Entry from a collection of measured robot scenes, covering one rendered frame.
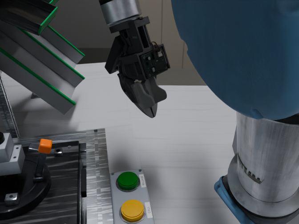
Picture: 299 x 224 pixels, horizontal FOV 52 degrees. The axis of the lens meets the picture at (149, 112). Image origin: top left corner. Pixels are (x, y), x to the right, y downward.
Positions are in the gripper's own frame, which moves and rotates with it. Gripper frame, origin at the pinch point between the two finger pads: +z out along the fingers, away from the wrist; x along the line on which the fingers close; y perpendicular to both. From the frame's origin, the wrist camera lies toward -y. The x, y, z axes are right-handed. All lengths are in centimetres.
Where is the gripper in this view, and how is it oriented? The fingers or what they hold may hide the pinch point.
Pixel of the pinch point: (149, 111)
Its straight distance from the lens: 68.6
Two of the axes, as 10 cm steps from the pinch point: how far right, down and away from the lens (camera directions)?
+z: 3.0, 9.1, 2.8
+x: 7.3, -4.1, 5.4
